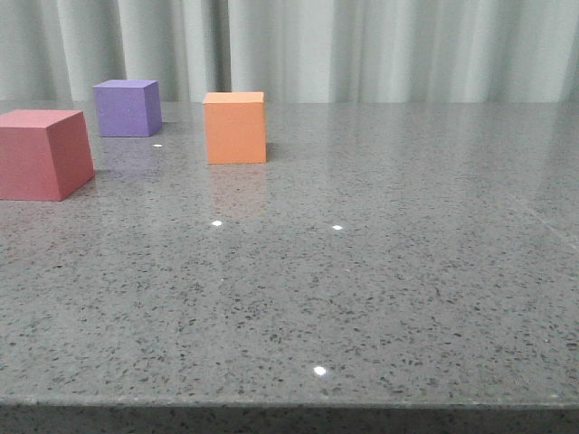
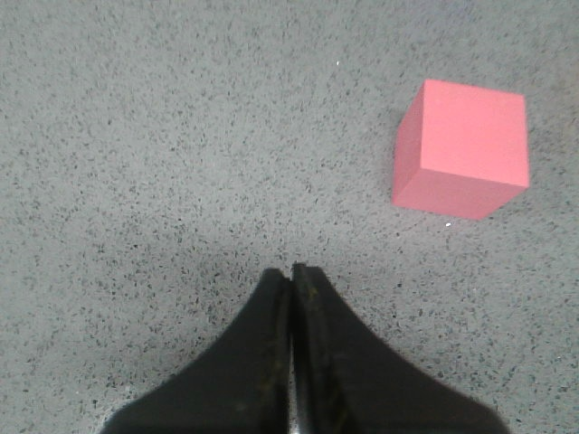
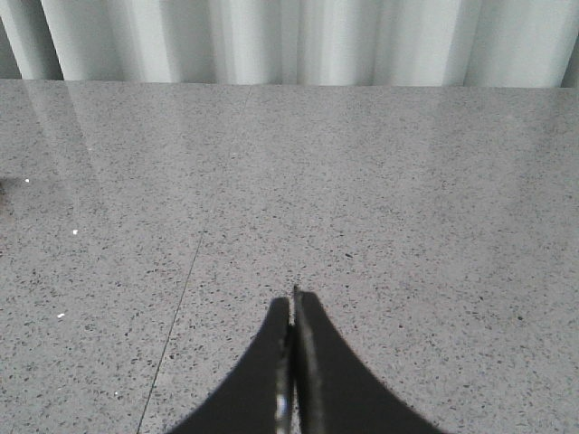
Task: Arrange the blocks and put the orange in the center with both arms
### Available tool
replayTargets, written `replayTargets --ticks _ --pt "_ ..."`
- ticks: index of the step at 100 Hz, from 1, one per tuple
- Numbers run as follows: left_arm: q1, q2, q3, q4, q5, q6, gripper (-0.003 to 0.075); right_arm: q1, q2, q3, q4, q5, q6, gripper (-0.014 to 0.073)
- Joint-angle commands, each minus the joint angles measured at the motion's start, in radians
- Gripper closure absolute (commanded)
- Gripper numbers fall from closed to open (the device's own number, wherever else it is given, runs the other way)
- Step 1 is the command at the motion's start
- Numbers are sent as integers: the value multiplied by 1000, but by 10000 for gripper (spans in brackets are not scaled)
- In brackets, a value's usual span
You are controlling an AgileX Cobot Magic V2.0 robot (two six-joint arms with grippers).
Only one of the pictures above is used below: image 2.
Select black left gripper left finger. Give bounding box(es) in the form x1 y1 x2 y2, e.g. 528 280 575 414
103 269 291 433

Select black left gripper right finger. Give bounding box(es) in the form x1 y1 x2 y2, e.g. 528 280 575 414
292 264 508 433

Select pink foam cube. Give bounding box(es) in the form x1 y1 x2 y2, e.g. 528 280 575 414
392 79 530 220

